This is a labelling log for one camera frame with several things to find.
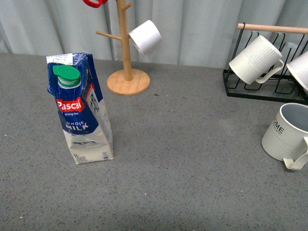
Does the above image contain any red plastic cup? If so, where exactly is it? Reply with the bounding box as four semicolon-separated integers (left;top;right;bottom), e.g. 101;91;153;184
83;0;108;8

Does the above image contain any blue white milk carton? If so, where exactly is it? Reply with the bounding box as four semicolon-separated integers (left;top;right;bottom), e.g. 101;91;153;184
46;53;114;164

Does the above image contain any white mug black handle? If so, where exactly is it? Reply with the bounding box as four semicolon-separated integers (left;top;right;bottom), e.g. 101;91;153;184
286;52;308;91

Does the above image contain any wooden mug tree stand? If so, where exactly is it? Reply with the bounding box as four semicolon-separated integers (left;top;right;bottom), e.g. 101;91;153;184
96;0;150;96

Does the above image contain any black wire mug rack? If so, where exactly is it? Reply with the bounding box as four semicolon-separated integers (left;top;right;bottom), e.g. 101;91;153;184
222;23;308;104

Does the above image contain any cream HOME mug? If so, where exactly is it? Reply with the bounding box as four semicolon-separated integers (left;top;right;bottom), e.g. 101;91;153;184
261;103;308;170

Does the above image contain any cream ribbed mug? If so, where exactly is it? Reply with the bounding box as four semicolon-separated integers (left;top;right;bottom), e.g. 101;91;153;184
229;35;284;85

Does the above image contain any white cup on tree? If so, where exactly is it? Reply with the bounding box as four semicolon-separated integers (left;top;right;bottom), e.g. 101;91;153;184
128;20;162;55

